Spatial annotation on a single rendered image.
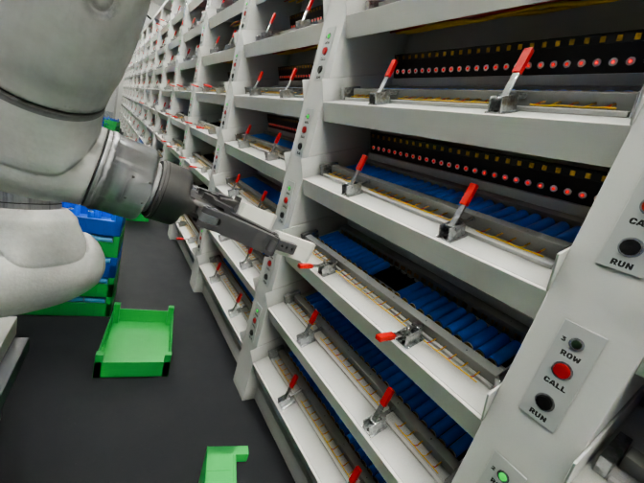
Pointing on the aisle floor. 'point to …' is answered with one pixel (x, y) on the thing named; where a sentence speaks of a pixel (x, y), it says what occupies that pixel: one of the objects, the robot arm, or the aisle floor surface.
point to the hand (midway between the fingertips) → (284, 234)
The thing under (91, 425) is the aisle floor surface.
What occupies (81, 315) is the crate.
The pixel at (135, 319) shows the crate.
